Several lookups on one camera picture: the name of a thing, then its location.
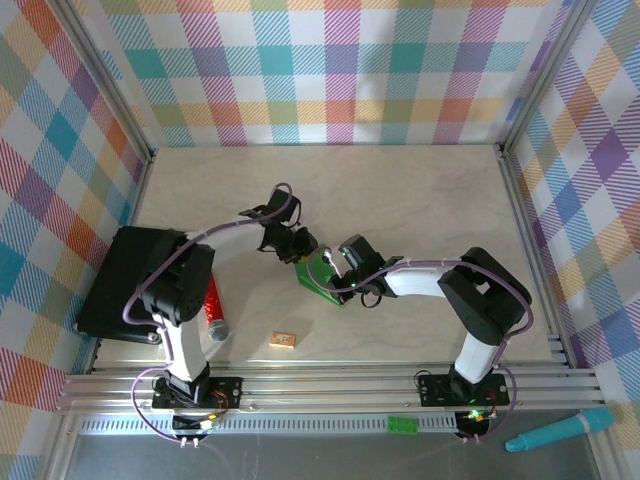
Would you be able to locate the green square paper sheet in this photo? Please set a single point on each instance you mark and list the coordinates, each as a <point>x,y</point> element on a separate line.
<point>312,280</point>

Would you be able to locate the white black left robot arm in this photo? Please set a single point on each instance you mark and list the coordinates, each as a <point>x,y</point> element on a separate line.
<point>230,240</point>

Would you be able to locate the aluminium mounting rail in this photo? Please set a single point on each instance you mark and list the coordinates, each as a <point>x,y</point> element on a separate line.
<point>325,392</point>

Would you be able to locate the green toy building brick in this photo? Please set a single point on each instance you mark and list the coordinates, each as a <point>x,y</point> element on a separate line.
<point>403,426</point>

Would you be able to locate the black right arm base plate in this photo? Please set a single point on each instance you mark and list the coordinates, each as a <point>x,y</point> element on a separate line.
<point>435,390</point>

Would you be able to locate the teal marker pen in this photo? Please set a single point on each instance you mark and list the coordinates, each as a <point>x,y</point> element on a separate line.
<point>555,431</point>

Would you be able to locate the small orange card box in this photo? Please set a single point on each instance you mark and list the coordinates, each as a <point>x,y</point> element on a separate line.
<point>282,340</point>

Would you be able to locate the aluminium frame post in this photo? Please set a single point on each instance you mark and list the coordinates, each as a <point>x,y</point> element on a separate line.
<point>107,80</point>
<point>542,75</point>

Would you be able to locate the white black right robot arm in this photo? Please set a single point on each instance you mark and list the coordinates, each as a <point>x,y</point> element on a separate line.
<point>415,282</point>

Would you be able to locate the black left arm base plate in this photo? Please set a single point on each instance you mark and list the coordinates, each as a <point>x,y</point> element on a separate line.
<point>227,392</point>

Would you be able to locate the small LED circuit board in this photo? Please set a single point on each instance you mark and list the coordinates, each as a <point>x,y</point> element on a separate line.
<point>475,422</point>
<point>200,424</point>

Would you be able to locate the aluminium side rail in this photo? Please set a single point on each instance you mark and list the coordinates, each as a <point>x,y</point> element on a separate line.
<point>137,200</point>
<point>531,250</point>

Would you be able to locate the black rectangular case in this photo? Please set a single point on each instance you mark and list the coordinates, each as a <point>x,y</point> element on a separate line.
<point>115,270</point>

